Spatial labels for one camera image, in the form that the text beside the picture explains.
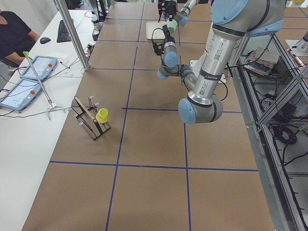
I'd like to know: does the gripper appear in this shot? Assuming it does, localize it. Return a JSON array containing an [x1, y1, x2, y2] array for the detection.
[[162, 25, 177, 56], [158, 0, 177, 22]]

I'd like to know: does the green cup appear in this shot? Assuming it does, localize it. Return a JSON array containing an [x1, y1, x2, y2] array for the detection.
[[167, 19, 178, 35]]

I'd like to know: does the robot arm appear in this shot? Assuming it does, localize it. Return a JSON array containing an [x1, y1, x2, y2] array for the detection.
[[157, 0, 286, 124], [158, 0, 214, 27]]

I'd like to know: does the white bear tray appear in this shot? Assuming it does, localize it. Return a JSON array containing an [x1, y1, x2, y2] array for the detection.
[[146, 22, 167, 40]]

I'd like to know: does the metal cup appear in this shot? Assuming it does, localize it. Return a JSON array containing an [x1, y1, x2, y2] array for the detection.
[[92, 23, 100, 36]]

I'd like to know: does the yellow cup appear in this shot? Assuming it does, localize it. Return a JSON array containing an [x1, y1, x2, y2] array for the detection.
[[96, 108, 109, 123]]

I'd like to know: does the stack of books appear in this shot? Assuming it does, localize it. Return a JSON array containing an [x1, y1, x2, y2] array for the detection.
[[244, 48, 280, 76]]

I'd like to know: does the black keyboard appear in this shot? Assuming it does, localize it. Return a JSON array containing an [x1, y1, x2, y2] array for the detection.
[[56, 20, 71, 43]]

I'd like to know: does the black computer mouse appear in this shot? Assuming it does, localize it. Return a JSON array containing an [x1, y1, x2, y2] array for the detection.
[[39, 37, 51, 44]]

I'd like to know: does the upper teach pendant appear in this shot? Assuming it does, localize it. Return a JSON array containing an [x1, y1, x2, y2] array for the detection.
[[20, 55, 58, 81]]

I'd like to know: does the teach pendant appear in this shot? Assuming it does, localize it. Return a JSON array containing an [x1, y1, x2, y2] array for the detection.
[[0, 78, 41, 111], [20, 55, 58, 81]]

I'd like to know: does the grabber stick tool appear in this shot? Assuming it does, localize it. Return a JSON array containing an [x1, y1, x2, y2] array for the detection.
[[23, 51, 66, 120]]

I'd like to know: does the person in black shirt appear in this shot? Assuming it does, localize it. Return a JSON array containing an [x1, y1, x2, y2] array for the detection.
[[0, 11, 39, 67]]

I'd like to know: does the lower teach pendant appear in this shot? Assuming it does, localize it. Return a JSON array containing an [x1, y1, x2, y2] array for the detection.
[[0, 78, 41, 111]]

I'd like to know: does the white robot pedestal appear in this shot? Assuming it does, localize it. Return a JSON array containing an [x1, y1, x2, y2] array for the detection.
[[190, 60, 226, 83]]

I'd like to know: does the aluminium frame post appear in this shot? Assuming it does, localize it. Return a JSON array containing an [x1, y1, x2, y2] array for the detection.
[[54, 0, 90, 71]]

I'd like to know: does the black wire cup rack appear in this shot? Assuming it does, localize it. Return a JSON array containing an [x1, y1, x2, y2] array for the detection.
[[72, 96, 111, 141]]

